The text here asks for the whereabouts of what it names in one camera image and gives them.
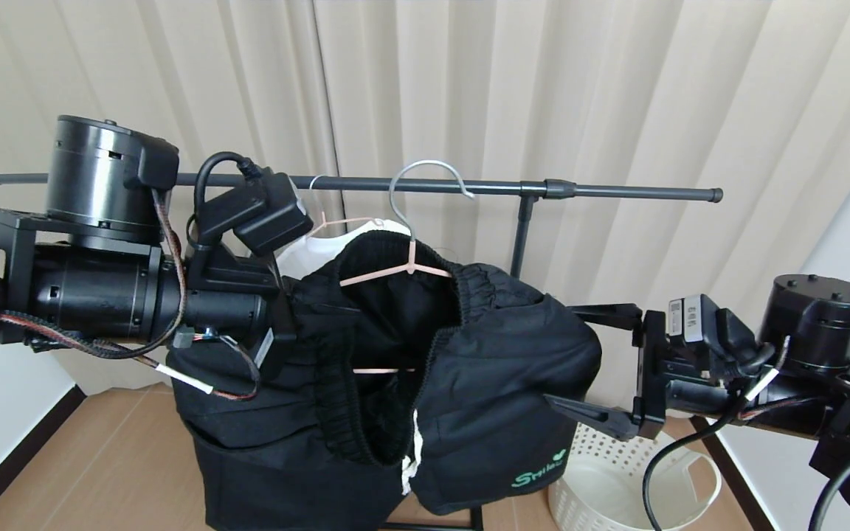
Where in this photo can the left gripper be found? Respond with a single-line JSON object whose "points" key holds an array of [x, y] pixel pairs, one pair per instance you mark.
{"points": [[240, 310]]}

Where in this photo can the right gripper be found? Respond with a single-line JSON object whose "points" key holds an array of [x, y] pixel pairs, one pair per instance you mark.
{"points": [[679, 376]]}

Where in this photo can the white garment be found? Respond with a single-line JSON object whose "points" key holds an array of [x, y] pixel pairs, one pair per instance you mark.
{"points": [[307, 254]]}

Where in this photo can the black garment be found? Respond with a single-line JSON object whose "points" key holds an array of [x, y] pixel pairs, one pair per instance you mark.
{"points": [[469, 383]]}

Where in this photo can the pink clothes hanger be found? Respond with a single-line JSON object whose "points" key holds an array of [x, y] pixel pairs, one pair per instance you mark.
{"points": [[410, 254], [344, 221]]}

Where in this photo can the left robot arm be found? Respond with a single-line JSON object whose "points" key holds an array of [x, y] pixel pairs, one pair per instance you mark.
{"points": [[85, 280]]}

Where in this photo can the white laundry basket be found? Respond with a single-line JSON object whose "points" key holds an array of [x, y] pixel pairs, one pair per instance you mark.
{"points": [[617, 487]]}

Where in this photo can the black clothes rack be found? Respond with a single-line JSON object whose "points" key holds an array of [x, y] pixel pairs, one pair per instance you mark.
{"points": [[617, 193]]}

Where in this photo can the beige curtain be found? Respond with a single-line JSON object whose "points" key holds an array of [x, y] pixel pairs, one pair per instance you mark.
{"points": [[543, 88]]}

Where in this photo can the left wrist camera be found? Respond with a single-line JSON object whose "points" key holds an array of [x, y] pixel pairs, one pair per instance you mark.
{"points": [[255, 214]]}

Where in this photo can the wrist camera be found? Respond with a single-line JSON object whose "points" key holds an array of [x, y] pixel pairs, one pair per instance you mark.
{"points": [[255, 214], [698, 324]]}

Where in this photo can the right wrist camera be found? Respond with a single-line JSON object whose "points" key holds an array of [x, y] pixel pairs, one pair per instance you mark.
{"points": [[698, 324]]}

